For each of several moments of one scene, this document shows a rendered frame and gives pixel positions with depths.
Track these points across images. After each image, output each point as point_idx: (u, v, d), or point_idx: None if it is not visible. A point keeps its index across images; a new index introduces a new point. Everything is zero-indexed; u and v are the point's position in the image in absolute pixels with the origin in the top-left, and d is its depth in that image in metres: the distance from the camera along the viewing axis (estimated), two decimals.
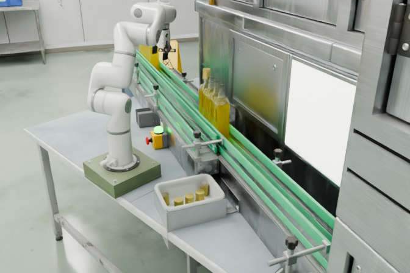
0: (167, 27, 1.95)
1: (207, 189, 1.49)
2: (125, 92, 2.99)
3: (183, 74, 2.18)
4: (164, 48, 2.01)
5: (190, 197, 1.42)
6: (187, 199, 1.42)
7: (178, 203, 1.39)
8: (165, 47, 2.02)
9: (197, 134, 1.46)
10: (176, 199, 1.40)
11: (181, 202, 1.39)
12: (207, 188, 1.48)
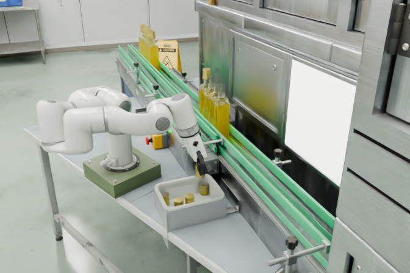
0: (191, 134, 1.28)
1: (205, 189, 1.49)
2: (125, 92, 2.99)
3: (183, 74, 2.18)
4: (197, 161, 1.35)
5: (190, 197, 1.42)
6: (187, 199, 1.42)
7: (178, 203, 1.39)
8: (199, 160, 1.36)
9: None
10: (176, 199, 1.40)
11: (181, 202, 1.39)
12: (205, 187, 1.49)
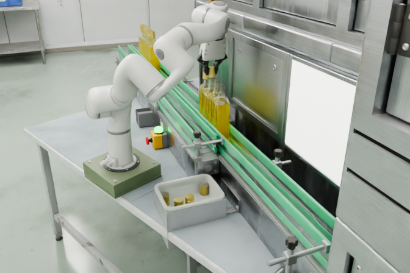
0: (227, 31, 1.56)
1: (205, 189, 1.49)
2: None
3: None
4: (219, 60, 1.62)
5: (190, 197, 1.42)
6: (187, 199, 1.42)
7: (178, 203, 1.39)
8: (219, 58, 1.63)
9: (197, 134, 1.46)
10: (176, 199, 1.40)
11: (181, 202, 1.39)
12: (205, 187, 1.49)
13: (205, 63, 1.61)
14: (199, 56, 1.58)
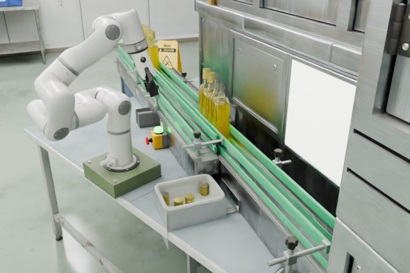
0: (137, 49, 1.28)
1: (205, 189, 1.49)
2: (125, 92, 2.99)
3: (183, 74, 2.18)
4: (146, 80, 1.35)
5: (190, 197, 1.42)
6: (187, 199, 1.42)
7: (178, 203, 1.39)
8: (148, 79, 1.35)
9: (197, 134, 1.46)
10: (176, 199, 1.40)
11: (181, 202, 1.39)
12: (205, 187, 1.49)
13: None
14: None
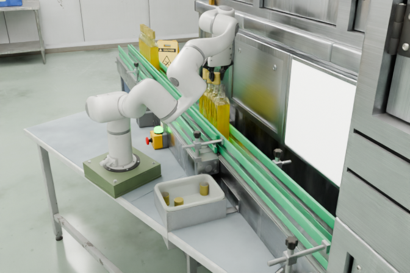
0: None
1: (205, 189, 1.49)
2: (125, 92, 2.99)
3: None
4: (226, 66, 1.58)
5: (218, 72, 1.60)
6: (219, 75, 1.59)
7: (178, 203, 1.39)
8: (224, 64, 1.58)
9: (197, 134, 1.46)
10: (176, 199, 1.40)
11: (181, 202, 1.39)
12: (205, 187, 1.49)
13: (210, 70, 1.56)
14: (205, 63, 1.54)
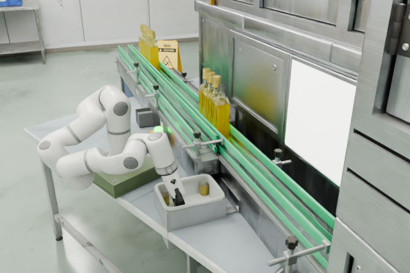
0: (168, 172, 1.28)
1: (205, 189, 1.49)
2: (125, 92, 2.99)
3: (183, 74, 2.18)
4: (175, 198, 1.36)
5: (218, 75, 1.61)
6: (219, 78, 1.60)
7: None
8: (177, 196, 1.36)
9: (197, 134, 1.46)
10: (176, 199, 1.40)
11: None
12: (205, 187, 1.49)
13: None
14: None
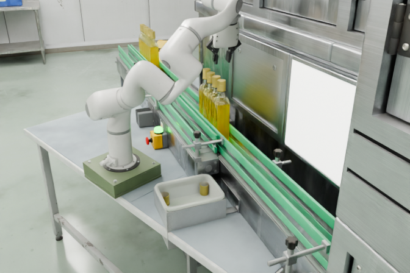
0: (241, 16, 1.43)
1: (205, 189, 1.49)
2: None
3: None
4: (232, 47, 1.49)
5: (218, 75, 1.61)
6: (219, 78, 1.60)
7: (226, 81, 1.56)
8: (232, 46, 1.50)
9: (197, 134, 1.46)
10: (221, 80, 1.55)
11: (224, 79, 1.56)
12: (205, 187, 1.49)
13: (215, 51, 1.48)
14: (209, 43, 1.45)
